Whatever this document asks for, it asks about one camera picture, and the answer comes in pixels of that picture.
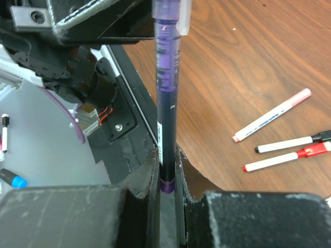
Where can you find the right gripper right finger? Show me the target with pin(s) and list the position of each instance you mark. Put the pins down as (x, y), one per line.
(208, 216)

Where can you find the white pen red tip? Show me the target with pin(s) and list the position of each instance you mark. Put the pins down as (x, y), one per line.
(307, 152)

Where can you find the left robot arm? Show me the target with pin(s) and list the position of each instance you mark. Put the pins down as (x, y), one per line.
(71, 72)

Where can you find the white pen pink tip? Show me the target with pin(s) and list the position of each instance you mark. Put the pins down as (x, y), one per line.
(271, 115)

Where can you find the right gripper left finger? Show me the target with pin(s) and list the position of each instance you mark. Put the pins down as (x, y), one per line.
(126, 214)

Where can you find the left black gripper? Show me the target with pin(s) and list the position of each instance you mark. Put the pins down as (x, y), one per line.
(74, 23)

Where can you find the white pen black tip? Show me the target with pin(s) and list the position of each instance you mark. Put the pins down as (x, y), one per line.
(323, 136)

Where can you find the clear pen cap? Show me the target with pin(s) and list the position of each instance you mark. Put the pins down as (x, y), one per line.
(177, 10)

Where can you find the purple pen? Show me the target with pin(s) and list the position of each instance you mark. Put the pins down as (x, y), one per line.
(167, 52)

